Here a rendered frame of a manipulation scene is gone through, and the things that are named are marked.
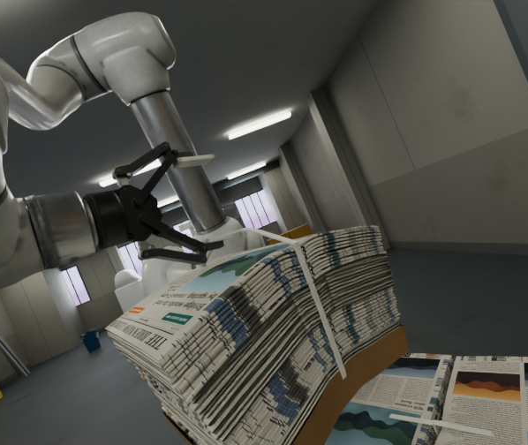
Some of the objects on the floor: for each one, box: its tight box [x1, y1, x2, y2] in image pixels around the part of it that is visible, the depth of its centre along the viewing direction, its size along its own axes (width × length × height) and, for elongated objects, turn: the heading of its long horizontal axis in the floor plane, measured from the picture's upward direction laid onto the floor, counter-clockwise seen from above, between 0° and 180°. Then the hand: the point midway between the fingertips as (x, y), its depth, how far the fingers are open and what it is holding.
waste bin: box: [80, 328, 101, 352], centre depth 696 cm, size 40×36×48 cm
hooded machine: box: [115, 269, 146, 313], centre depth 919 cm, size 80×68×158 cm
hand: (218, 196), depth 51 cm, fingers open, 14 cm apart
